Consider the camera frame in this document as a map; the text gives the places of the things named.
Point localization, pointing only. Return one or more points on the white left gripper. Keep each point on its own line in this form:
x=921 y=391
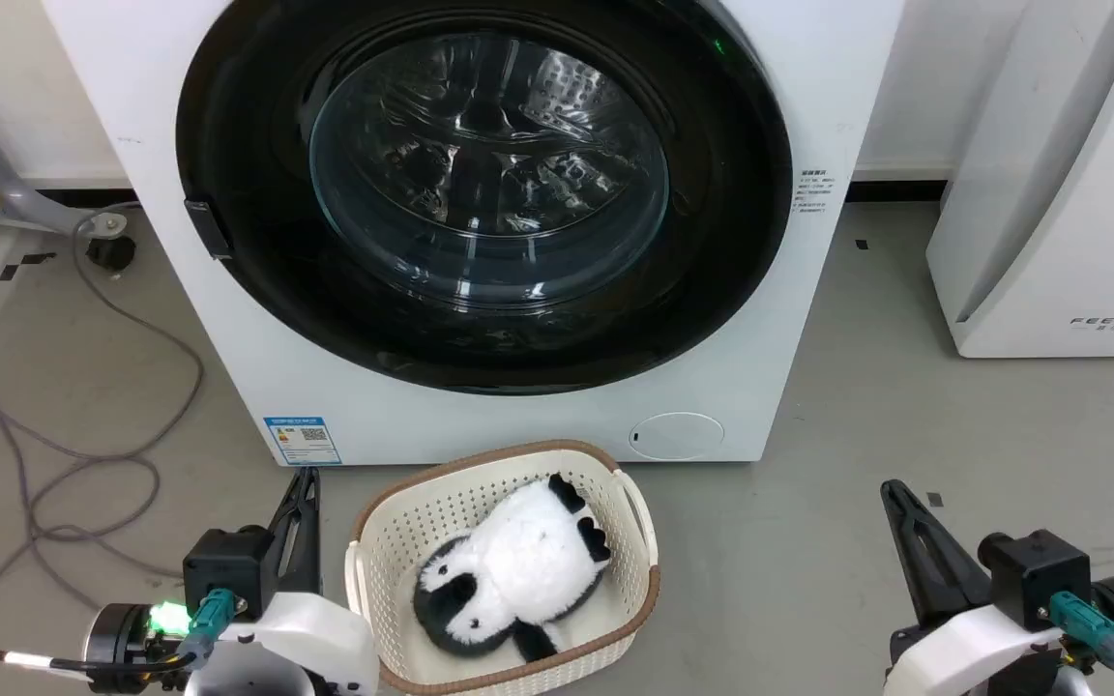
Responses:
x=320 y=638

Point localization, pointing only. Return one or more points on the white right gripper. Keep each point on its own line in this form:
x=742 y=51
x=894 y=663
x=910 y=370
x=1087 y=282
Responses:
x=963 y=652

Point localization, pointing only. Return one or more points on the white front-load washing machine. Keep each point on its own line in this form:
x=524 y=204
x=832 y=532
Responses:
x=480 y=420

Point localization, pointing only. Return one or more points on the round black glass washer door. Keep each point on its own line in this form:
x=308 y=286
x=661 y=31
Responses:
x=257 y=242

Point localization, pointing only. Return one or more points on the cream perforated laundry basket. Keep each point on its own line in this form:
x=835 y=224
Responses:
x=402 y=527

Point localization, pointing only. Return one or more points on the panda plush toy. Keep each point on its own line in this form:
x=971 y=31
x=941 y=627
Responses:
x=528 y=565

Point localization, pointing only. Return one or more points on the black caster wheel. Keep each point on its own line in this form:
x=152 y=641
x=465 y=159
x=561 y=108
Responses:
x=112 y=253

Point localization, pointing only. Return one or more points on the white air purifier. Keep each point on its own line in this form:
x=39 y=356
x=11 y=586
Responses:
x=1070 y=242

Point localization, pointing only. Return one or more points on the grey metal furniture leg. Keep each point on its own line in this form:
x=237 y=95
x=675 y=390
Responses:
x=6 y=184

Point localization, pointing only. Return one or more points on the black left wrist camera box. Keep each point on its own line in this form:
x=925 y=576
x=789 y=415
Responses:
x=226 y=570

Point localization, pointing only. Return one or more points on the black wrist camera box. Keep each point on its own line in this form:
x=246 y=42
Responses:
x=1036 y=570
x=226 y=570

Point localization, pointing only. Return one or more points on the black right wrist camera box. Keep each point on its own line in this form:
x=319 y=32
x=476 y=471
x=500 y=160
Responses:
x=1036 y=570

